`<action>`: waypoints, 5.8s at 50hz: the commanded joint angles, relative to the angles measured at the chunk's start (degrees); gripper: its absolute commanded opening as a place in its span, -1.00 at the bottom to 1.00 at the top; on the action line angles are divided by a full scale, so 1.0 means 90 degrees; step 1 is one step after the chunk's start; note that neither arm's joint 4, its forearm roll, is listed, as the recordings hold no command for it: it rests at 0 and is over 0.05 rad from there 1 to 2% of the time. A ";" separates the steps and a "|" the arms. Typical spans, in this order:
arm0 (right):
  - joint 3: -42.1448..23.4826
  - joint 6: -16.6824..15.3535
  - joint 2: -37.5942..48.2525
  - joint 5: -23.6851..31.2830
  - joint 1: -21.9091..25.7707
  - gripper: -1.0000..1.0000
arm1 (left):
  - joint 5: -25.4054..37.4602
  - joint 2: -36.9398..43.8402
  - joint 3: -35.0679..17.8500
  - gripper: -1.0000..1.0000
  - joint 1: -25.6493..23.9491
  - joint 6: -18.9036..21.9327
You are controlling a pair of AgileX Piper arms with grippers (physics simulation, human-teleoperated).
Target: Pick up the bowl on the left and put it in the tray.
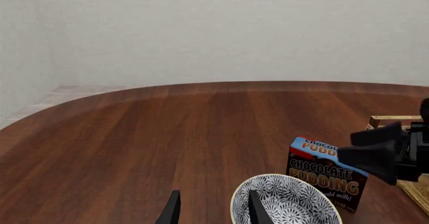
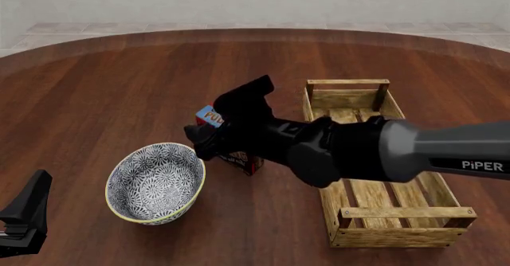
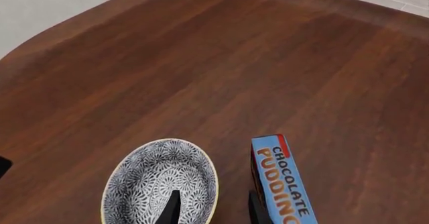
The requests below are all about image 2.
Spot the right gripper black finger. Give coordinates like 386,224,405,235
216,74,276,107
183,123,220,162

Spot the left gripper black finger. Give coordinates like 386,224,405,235
0,169,53,224

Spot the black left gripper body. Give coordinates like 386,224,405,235
0,216,49,259

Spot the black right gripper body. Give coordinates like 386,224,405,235
214,96,282,163

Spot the black white patterned bowl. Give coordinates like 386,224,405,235
104,142,207,226

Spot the wooden slat tray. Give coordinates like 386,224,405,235
301,78,478,248

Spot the printed pudding box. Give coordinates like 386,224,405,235
194,104,266,178

